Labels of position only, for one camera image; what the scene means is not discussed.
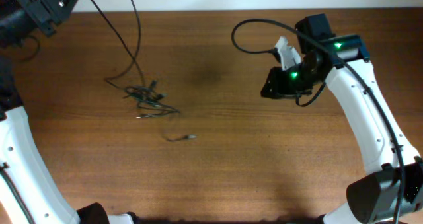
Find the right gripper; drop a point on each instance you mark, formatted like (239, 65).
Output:
(279, 89)

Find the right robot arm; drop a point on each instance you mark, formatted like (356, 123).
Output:
(392, 185)

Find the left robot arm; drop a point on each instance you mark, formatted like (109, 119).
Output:
(28, 192)

